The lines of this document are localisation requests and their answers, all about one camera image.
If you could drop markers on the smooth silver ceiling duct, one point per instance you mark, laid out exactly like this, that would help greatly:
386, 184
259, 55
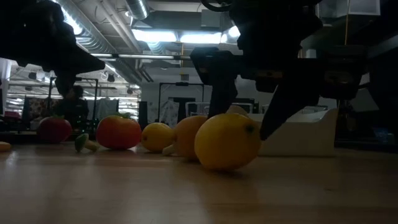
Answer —
138, 9

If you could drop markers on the orange object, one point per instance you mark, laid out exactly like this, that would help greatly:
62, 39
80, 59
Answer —
4, 147

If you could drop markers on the orange-red tomato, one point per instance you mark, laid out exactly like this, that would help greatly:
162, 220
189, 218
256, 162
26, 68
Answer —
118, 133

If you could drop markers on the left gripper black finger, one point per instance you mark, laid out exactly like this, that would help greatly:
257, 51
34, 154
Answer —
65, 84
90, 62

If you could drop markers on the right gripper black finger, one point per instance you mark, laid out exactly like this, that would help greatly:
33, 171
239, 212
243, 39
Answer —
222, 99
286, 109

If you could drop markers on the green cap toy mushroom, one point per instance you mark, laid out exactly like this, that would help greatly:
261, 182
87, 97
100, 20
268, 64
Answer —
168, 150
81, 142

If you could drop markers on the yellow toy lemon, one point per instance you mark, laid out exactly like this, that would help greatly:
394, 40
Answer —
227, 143
157, 137

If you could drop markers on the black metal frame rack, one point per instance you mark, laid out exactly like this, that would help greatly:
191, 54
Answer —
95, 99
182, 83

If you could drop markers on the person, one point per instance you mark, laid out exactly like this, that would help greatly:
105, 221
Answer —
74, 105

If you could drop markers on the red toy tomato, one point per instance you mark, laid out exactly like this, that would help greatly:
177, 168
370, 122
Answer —
54, 130

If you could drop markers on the ribbed silver ceiling duct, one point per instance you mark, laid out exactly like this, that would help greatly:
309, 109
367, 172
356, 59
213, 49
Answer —
93, 40

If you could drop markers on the toy orange fruit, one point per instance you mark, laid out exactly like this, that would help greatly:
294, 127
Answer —
186, 137

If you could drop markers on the clear plastic bin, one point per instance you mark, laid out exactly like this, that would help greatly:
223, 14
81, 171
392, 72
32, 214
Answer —
199, 109

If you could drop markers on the grey ceiling box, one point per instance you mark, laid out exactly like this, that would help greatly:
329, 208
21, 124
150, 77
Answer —
211, 18

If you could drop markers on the white plastic basket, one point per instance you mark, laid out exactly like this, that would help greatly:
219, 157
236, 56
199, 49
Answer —
304, 137

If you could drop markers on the long grey overhead bar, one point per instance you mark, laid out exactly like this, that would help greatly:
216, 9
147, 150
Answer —
146, 57

